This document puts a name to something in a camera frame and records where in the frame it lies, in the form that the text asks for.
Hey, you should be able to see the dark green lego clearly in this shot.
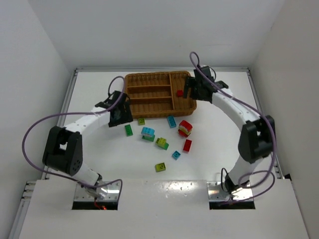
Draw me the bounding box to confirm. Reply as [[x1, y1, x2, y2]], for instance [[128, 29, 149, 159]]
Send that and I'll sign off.
[[125, 124, 133, 136]]

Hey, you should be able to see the cyan rounded lego brick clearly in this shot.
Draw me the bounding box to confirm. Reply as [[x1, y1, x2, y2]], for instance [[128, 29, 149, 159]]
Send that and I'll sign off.
[[141, 127, 155, 137]]

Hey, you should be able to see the green lego base brick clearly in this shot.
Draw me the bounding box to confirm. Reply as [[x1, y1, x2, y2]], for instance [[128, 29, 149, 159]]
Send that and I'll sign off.
[[142, 134, 155, 142]]

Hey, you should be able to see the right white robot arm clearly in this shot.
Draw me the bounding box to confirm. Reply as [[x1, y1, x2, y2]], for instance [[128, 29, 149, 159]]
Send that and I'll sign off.
[[183, 65, 275, 193]]

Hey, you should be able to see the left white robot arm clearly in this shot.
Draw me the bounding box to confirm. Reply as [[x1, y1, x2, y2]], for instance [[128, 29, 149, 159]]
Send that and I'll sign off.
[[42, 91, 133, 197]]

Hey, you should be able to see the small lime lego brick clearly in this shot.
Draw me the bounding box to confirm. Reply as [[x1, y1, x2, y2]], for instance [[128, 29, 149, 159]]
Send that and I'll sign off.
[[138, 118, 145, 125]]

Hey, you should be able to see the brown wicker divided tray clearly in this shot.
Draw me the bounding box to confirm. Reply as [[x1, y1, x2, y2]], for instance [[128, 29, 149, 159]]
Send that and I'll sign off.
[[125, 71, 197, 119]]

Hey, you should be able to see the red lime stacked lego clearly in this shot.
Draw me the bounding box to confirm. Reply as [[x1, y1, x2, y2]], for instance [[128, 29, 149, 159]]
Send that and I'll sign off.
[[178, 120, 193, 137]]

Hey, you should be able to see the long cyan lego brick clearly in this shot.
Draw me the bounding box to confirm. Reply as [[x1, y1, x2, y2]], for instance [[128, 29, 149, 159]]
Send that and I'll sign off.
[[167, 116, 176, 128]]

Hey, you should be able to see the lime green stacked lego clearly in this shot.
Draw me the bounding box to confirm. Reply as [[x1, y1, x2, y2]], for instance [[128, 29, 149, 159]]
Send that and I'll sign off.
[[156, 137, 169, 150]]

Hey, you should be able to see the red flat lego brick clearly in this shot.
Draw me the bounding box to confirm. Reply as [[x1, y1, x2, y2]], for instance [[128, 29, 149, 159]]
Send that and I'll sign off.
[[183, 139, 192, 152]]

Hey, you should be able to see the lime lego brick front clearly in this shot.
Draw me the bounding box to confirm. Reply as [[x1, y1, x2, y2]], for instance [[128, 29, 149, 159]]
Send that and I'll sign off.
[[155, 162, 166, 172]]

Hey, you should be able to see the small cyan lego brick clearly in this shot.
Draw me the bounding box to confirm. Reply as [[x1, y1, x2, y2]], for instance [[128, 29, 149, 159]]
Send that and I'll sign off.
[[172, 150, 181, 160]]

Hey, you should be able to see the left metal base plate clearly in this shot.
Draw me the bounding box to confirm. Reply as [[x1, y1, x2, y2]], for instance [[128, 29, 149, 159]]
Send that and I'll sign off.
[[74, 182, 122, 202]]

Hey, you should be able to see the metal base plate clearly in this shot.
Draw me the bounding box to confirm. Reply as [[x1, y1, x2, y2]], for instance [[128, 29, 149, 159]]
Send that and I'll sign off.
[[207, 181, 253, 203], [74, 182, 122, 202]]

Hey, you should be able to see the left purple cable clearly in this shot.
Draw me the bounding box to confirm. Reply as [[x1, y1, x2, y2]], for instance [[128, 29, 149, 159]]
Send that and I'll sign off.
[[21, 76, 128, 197]]

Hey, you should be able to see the purple cable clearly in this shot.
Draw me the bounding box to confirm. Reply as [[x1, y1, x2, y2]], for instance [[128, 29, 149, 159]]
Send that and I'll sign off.
[[189, 51, 278, 205], [21, 76, 128, 197]]

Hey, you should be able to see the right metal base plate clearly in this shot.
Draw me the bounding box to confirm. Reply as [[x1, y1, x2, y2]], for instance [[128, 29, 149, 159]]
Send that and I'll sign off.
[[207, 181, 253, 203]]

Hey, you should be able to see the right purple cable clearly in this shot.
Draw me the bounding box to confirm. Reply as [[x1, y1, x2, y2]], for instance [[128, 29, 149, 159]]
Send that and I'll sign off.
[[189, 51, 278, 205]]

